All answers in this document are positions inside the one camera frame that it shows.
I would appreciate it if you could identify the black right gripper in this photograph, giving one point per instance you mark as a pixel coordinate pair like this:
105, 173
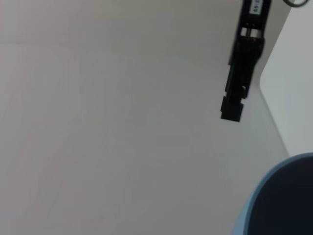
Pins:
249, 49

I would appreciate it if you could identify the blue bowl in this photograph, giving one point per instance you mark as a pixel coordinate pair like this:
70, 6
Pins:
281, 200

